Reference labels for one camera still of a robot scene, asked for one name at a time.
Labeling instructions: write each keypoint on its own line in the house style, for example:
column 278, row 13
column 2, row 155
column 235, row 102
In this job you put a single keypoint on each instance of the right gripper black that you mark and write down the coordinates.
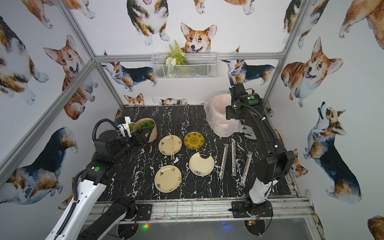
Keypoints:
column 228, row 112

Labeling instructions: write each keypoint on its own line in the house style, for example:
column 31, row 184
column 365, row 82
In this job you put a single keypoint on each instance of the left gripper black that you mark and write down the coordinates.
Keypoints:
column 139, row 137

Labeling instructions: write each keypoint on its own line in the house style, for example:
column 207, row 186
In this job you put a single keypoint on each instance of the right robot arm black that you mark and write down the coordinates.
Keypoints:
column 275, row 161

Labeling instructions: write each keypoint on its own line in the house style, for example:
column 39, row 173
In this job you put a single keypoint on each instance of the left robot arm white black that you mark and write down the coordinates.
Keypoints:
column 113, row 143

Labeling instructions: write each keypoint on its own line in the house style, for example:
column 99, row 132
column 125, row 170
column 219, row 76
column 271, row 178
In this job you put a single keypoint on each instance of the wrapped chopsticks left on table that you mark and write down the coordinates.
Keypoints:
column 224, row 160

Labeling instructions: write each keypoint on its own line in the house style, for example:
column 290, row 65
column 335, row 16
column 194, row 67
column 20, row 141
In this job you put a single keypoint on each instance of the wrapped chopsticks on table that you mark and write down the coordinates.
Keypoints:
column 246, row 169
column 234, row 159
column 224, row 160

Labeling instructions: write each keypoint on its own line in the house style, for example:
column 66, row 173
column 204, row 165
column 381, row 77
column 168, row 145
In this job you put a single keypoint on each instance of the wrapped chopsticks right on table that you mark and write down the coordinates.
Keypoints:
column 246, row 169

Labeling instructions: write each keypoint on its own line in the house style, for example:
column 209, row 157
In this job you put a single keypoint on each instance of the wrapped chopsticks middle on table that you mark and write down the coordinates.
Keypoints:
column 234, row 159

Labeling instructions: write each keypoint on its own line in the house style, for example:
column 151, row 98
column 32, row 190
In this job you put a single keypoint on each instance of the tan pot green plant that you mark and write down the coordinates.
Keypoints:
column 148, row 127

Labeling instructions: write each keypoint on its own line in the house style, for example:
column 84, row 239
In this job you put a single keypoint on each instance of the white bin with plastic bag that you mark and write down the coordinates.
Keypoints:
column 215, row 110

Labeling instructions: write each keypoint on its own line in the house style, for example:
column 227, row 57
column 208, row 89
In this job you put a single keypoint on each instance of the cream plate upper left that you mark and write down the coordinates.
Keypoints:
column 164, row 145

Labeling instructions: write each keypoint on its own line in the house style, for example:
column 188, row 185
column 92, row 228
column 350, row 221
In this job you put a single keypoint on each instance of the cream plate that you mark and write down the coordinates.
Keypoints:
column 164, row 145
column 168, row 178

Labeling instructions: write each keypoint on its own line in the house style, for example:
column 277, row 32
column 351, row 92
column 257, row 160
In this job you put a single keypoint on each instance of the grey glove blue cuff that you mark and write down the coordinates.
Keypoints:
column 249, row 133

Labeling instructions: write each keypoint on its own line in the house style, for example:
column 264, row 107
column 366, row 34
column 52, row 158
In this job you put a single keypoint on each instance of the yellow patterned dark-rimmed plate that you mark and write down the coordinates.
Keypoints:
column 194, row 140

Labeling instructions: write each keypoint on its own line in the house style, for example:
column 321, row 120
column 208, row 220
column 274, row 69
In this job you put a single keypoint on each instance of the cream plate front left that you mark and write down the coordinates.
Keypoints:
column 168, row 178

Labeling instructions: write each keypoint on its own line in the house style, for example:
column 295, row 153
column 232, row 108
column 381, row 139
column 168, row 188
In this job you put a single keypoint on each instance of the cream plate chipped right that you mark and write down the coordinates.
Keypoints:
column 201, row 164

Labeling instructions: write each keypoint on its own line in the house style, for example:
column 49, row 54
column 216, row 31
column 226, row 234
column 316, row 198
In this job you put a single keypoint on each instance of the green fern white flower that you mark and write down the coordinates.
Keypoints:
column 176, row 57

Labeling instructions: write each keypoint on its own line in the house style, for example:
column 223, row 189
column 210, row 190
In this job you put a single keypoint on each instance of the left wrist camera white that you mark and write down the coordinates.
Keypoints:
column 124, row 126

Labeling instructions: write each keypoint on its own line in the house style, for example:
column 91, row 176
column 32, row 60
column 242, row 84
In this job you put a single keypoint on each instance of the white wire wall basket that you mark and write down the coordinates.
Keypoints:
column 189, row 66

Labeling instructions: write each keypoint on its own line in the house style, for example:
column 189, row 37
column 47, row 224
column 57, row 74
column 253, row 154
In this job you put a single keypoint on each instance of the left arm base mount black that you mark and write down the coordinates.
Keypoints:
column 143, row 213

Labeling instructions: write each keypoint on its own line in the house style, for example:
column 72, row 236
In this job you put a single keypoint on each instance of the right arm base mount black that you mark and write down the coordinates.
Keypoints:
column 244, row 209

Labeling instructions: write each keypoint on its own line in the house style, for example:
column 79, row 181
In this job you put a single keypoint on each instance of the aluminium front rail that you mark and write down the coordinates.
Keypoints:
column 199, row 210

